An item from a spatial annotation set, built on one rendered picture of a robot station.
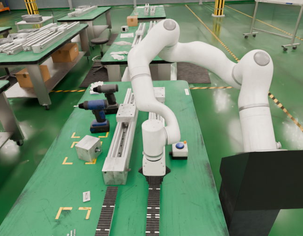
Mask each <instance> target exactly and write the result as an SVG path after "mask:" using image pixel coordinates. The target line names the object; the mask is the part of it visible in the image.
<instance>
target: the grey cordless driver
mask: <svg viewBox="0 0 303 236"><path fill-rule="evenodd" d="M90 90H93V92H97V93H99V94H100V93H104V95H105V97H106V98H107V101H108V108H107V109H106V108H105V109H103V111H104V113H105V115H108V114H117V112H118V109H119V104H118V103H117V102H116V97H115V94H114V93H115V92H116V91H117V92H118V84H105V85H98V86H97V87H94V88H93V89H90Z"/></svg>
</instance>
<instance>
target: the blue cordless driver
mask: <svg viewBox="0 0 303 236"><path fill-rule="evenodd" d="M74 107H79V108H80V109H85V110H92V113H93V114H94V115H95V118H96V119H94V120H93V121H92V122H91V125H90V132H91V133H105V132H109V130H110V123H109V120H107V119H106V118H105V117H106V116H105V113H104V111H103V109H105V108H106V109H107V108H108V101H107V99H105V100H104V99H98V100H89V101H84V102H83V103H79V105H78V106H74Z"/></svg>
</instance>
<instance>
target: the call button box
mask: <svg viewBox="0 0 303 236"><path fill-rule="evenodd" d="M181 143H183V144H184V142H181ZM169 155H172V156H173V160H187V159H188V147H187V143H186V144H184V147H183V148H177V147H176V143H175V144H172V152H169Z"/></svg>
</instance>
